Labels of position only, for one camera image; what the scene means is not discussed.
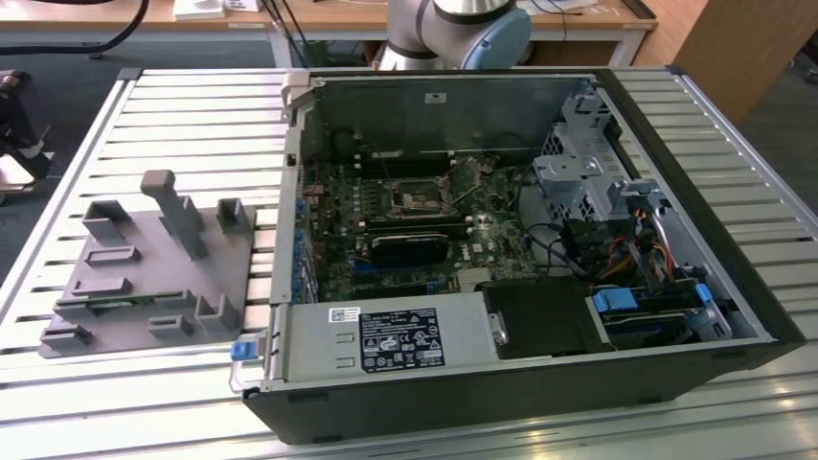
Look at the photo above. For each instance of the black PC case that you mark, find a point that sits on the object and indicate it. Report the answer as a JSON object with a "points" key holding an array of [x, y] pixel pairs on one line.
{"points": [[447, 402]]}

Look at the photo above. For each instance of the white papers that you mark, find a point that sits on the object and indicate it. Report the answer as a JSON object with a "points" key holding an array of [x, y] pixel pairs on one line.
{"points": [[575, 5]]}

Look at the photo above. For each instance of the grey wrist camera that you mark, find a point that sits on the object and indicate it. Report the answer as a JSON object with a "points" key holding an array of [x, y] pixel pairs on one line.
{"points": [[16, 172]]}

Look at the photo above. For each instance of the white box with dark print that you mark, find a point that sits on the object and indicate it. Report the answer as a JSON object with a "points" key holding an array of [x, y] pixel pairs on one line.
{"points": [[245, 5]]}

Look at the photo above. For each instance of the silver metal drive cage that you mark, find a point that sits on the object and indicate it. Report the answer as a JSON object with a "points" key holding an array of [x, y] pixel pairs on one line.
{"points": [[561, 182]]}

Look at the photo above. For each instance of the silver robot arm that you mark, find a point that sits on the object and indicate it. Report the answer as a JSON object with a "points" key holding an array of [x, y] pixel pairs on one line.
{"points": [[415, 29]]}

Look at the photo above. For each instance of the wooden cabinet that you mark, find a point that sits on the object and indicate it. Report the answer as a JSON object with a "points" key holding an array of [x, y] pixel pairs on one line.
{"points": [[735, 48]]}

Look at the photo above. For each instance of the blue plastic clip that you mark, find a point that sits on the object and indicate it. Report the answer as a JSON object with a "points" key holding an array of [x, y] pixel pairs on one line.
{"points": [[703, 293]]}

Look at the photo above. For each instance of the grey parts rack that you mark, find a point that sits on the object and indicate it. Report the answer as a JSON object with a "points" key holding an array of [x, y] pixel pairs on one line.
{"points": [[153, 282]]}

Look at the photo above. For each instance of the green RAM stick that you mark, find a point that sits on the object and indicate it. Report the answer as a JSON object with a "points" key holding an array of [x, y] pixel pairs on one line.
{"points": [[137, 302]]}

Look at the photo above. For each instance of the black plastic shroud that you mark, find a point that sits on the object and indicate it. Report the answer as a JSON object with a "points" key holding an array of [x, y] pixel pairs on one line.
{"points": [[543, 316]]}

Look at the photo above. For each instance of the green motherboard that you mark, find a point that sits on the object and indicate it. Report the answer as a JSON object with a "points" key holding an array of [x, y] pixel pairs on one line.
{"points": [[492, 230]]}

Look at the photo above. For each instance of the silver chipset heatsink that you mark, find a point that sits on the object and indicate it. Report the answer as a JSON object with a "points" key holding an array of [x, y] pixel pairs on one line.
{"points": [[475, 280]]}

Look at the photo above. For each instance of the black graphics card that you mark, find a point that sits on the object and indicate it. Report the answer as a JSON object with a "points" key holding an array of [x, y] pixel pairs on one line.
{"points": [[408, 249]]}

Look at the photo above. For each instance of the blue power supply latch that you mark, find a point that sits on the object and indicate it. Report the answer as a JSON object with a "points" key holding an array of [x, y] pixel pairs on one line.
{"points": [[245, 349]]}

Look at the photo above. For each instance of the black hard disk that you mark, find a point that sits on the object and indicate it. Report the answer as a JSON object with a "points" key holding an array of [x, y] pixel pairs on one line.
{"points": [[644, 326]]}

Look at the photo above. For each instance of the black RAM stick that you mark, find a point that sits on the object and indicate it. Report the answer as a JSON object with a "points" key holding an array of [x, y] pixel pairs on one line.
{"points": [[415, 221], [415, 229]]}

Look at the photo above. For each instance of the CPU socket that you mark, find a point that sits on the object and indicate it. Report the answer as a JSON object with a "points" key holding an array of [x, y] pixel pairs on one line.
{"points": [[417, 201]]}

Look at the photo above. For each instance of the grey case latch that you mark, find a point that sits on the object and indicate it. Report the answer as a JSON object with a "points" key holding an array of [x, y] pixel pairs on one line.
{"points": [[293, 88]]}

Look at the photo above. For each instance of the black RAM slot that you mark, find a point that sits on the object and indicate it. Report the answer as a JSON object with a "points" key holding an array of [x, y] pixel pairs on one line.
{"points": [[373, 160], [376, 168]]}

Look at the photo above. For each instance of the silver power supply unit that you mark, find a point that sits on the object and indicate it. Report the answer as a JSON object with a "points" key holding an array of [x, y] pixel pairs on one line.
{"points": [[306, 335]]}

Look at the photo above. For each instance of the light wooden desk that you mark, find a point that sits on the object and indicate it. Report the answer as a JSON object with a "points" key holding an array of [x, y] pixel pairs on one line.
{"points": [[96, 23]]}

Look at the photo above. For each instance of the blue disk carrier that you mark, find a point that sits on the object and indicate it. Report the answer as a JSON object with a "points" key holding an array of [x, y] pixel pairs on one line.
{"points": [[613, 301]]}

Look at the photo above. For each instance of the plain white box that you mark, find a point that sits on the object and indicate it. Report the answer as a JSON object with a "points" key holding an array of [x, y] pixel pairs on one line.
{"points": [[197, 9]]}

